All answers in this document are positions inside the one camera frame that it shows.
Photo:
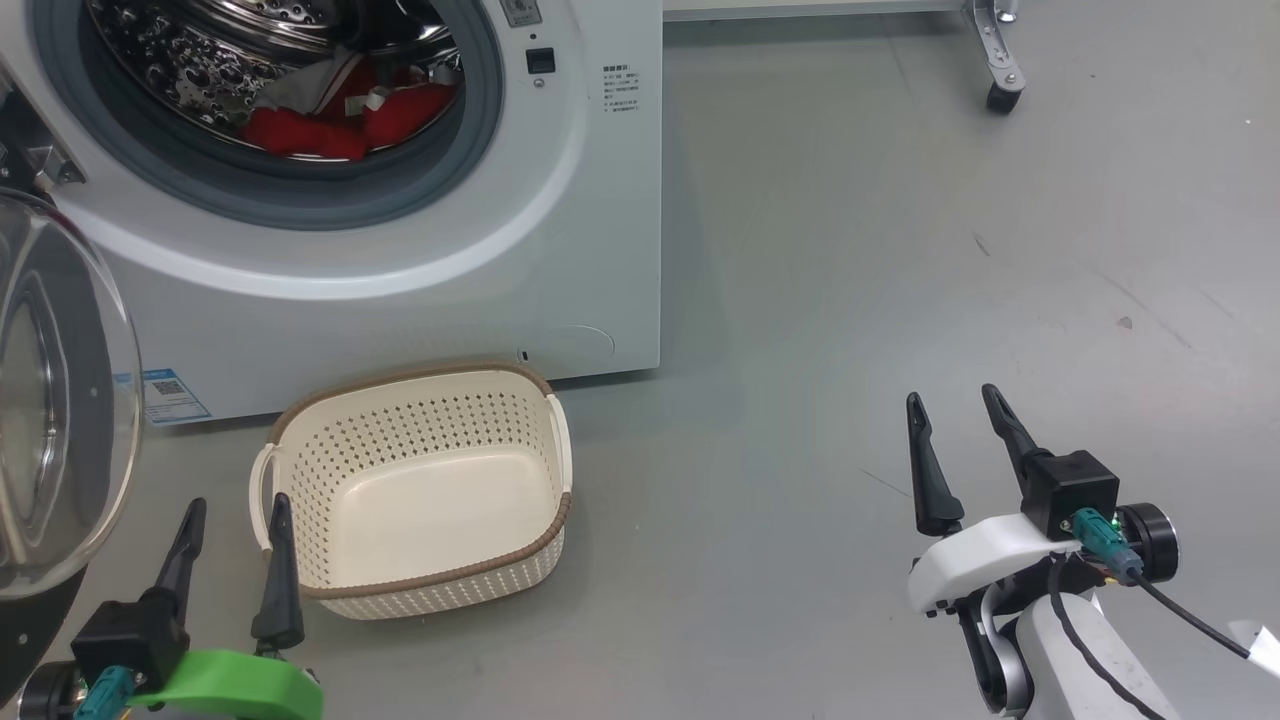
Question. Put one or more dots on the blue energy label sticker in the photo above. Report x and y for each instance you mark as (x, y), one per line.
(165, 395)

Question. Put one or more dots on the metal cart leg with caster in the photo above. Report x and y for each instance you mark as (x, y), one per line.
(995, 50)

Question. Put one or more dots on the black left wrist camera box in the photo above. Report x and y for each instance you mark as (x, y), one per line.
(130, 640)

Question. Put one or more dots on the black round wrist motor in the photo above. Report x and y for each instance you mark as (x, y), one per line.
(1150, 540)
(45, 692)

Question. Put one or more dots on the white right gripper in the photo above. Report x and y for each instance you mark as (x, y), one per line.
(960, 565)

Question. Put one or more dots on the cream perforated basket brown rim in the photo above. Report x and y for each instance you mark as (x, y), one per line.
(440, 510)

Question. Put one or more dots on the washing machine glass door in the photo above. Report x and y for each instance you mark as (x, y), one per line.
(60, 400)

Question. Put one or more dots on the stainless steel washing machine drum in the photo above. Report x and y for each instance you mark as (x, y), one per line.
(190, 70)

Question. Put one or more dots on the white front-load washing machine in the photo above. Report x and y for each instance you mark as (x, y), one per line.
(560, 250)

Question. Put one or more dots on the red and white garment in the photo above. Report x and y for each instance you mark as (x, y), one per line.
(400, 115)

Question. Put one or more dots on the white panel board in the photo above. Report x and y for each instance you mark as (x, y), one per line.
(800, 8)

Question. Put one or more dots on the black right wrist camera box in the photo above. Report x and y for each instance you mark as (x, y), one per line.
(1065, 490)

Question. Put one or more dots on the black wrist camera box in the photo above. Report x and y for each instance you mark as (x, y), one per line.
(1065, 490)
(130, 640)

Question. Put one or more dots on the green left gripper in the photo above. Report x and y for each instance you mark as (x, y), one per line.
(240, 685)

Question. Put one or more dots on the black round right wrist motor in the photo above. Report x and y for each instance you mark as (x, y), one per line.
(1150, 540)

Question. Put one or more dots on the black round left wrist motor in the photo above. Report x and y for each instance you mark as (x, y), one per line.
(45, 692)

